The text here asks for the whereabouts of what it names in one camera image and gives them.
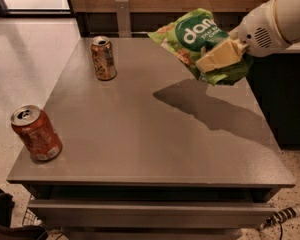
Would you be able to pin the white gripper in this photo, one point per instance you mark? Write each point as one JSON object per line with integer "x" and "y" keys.
{"x": 256, "y": 34}

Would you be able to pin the brown patterned drink can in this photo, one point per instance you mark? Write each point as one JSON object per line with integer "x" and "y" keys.
{"x": 103, "y": 58}

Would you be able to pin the green rice chip bag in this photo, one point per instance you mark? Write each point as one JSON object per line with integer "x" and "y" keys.
{"x": 190, "y": 37}

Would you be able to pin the grey cabinet drawer front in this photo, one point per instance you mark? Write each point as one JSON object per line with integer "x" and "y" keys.
{"x": 139, "y": 214}

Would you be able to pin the red coke can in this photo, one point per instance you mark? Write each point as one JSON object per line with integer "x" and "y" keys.
{"x": 35, "y": 130}

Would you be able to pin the left metal bracket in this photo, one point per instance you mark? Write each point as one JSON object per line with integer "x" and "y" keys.
{"x": 123, "y": 18}

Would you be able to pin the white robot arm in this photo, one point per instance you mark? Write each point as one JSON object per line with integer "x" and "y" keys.
{"x": 288, "y": 19}

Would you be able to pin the wire basket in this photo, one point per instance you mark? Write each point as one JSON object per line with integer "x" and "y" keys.
{"x": 30, "y": 219}

